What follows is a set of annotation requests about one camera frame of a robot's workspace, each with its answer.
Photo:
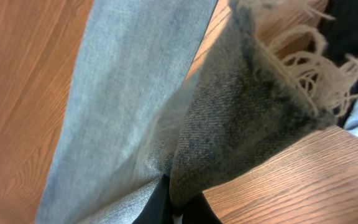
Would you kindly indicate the black garment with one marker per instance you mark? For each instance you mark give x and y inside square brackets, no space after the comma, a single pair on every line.
[342,37]

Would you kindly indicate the light blue denim jeans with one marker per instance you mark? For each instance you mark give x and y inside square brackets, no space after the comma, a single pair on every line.
[133,114]

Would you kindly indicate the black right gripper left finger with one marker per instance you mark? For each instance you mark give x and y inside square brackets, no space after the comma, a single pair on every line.
[158,209]

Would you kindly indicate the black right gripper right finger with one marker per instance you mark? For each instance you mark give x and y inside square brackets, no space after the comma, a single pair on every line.
[198,211]

